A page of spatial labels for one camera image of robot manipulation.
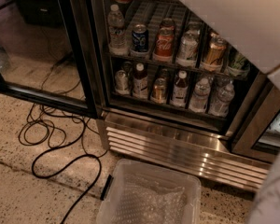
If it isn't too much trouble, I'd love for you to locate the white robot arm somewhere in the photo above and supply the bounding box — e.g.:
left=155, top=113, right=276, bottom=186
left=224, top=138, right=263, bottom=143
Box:
left=179, top=0, right=280, bottom=224

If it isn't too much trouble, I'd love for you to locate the gold can bottom shelf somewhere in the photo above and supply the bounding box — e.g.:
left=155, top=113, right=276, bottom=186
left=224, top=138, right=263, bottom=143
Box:
left=150, top=77, right=167, bottom=104

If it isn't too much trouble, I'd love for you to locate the silver can bottom shelf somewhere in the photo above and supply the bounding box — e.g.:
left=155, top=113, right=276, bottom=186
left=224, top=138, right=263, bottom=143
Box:
left=115, top=70, right=130, bottom=95

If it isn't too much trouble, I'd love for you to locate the stainless steel display fridge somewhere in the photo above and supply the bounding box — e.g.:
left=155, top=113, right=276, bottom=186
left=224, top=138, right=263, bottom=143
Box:
left=86, top=0, right=280, bottom=191

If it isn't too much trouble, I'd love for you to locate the red coke can front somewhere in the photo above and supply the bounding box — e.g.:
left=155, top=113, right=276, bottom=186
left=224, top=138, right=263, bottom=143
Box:
left=153, top=27, right=175, bottom=63

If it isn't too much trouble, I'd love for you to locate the clear water bottle middle shelf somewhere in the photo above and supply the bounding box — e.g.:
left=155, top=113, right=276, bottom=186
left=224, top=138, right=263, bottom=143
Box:
left=107, top=4, right=128, bottom=55

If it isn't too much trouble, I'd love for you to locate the blue pepsi can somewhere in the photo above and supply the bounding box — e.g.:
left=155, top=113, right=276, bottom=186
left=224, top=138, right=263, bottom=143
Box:
left=131, top=23, right=148, bottom=58

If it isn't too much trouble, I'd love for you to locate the silver soda can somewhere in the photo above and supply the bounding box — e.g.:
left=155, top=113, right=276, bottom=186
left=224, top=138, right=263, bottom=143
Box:
left=175, top=33, right=199, bottom=67

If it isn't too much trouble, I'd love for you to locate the red coke can behind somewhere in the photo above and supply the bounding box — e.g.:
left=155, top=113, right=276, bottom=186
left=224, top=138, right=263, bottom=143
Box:
left=160, top=18, right=175, bottom=31

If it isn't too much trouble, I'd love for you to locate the gold soda can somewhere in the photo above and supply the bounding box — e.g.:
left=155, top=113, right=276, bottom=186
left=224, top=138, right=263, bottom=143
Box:
left=200, top=36, right=227, bottom=72

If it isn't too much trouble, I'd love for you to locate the green soda can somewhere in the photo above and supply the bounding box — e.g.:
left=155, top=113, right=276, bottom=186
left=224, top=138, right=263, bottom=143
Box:
left=227, top=48, right=250, bottom=77

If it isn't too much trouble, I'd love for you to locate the open glass fridge door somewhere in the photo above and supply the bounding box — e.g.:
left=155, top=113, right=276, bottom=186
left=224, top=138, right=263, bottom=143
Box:
left=0, top=0, right=98, bottom=119

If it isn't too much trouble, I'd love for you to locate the closed right fridge door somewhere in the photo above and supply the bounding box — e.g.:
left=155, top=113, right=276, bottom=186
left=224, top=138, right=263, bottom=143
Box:
left=231, top=82, right=280, bottom=162

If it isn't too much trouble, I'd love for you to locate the brown juice bottle left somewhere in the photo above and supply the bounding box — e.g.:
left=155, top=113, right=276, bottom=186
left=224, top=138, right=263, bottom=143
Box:
left=133, top=63, right=148, bottom=99

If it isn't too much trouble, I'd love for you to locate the brown juice bottle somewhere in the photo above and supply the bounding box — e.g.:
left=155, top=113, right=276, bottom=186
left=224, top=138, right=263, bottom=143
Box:
left=170, top=70, right=189, bottom=107
left=133, top=63, right=148, bottom=99

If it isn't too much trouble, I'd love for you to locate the brown juice bottle right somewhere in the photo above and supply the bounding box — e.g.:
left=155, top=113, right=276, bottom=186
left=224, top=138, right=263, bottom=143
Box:
left=170, top=70, right=189, bottom=107

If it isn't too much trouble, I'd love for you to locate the water bottle bottom left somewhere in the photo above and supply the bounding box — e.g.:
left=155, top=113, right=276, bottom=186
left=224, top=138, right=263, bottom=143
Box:
left=189, top=77, right=211, bottom=113

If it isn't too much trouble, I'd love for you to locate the water bottle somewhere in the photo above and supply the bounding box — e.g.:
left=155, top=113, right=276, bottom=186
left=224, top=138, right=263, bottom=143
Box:
left=189, top=77, right=211, bottom=113
left=208, top=83, right=235, bottom=118

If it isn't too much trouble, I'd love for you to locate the water bottle bottom right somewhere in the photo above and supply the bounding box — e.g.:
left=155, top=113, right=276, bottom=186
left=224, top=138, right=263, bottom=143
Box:
left=208, top=83, right=235, bottom=118

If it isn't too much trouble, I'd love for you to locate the clear plastic bin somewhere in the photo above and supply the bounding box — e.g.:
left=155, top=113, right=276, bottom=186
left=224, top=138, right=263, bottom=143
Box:
left=96, top=159, right=201, bottom=224

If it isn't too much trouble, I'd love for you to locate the bubble wrap sheet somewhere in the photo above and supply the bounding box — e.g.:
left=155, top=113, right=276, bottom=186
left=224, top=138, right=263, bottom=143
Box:
left=111, top=175, right=187, bottom=224

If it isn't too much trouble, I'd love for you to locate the black floor cable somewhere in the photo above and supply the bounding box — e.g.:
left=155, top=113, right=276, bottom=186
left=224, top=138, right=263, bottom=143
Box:
left=18, top=53, right=108, bottom=224

